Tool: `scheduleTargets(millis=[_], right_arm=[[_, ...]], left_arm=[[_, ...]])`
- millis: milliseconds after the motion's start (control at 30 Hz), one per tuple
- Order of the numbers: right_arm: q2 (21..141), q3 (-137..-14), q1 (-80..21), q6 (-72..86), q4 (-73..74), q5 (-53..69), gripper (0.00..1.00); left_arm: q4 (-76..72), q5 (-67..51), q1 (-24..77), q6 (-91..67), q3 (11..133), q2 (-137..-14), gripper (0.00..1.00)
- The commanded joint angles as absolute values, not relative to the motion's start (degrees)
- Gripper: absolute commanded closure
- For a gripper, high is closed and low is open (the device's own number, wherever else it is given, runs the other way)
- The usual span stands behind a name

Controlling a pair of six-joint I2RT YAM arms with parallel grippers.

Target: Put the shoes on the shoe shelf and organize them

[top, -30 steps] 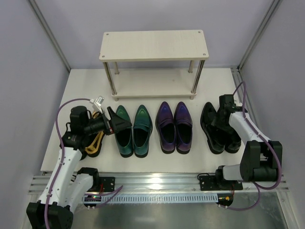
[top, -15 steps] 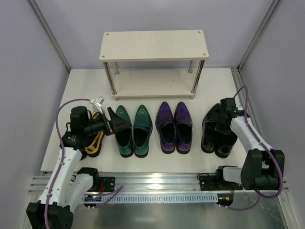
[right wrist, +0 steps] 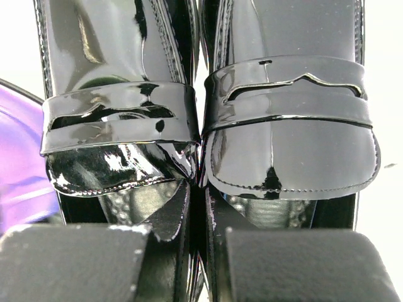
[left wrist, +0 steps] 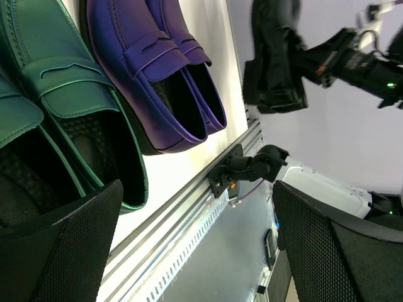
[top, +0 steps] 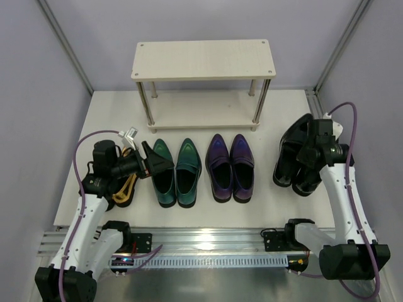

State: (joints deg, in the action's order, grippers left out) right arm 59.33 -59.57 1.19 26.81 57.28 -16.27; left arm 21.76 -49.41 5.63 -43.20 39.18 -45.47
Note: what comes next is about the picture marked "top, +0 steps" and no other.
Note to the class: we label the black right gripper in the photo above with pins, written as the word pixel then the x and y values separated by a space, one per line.
pixel 306 153

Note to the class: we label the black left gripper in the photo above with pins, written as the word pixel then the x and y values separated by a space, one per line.
pixel 144 164

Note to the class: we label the green loafer shoe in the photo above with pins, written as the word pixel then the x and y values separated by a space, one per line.
pixel 164 183
pixel 188 172

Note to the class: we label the black loafer shoe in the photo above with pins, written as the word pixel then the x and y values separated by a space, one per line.
pixel 304 180
pixel 287 166

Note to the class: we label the gold loafer shoe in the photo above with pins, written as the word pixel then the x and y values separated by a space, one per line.
pixel 123 197

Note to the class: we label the purple loafer shoe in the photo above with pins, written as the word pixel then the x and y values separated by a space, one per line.
pixel 219 169
pixel 242 163

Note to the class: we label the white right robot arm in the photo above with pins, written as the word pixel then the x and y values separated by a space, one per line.
pixel 354 252

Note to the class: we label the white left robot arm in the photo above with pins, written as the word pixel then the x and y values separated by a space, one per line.
pixel 74 271

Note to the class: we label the white two-tier shoe shelf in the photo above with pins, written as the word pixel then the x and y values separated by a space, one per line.
pixel 209 60

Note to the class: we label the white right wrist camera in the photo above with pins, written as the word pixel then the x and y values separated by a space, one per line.
pixel 337 128

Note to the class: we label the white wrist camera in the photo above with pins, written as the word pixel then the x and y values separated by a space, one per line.
pixel 128 138
pixel 337 128

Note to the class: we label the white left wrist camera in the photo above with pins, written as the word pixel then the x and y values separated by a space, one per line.
pixel 128 138

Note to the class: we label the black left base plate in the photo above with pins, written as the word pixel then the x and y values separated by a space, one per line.
pixel 140 243

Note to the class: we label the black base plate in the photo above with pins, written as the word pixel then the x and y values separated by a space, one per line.
pixel 274 240
pixel 140 243

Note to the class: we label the aluminium mounting rail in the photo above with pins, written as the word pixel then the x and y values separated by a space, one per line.
pixel 182 241

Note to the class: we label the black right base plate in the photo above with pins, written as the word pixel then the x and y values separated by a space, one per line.
pixel 274 240

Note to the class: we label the slotted grey cable duct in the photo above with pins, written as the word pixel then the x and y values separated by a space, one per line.
pixel 200 261

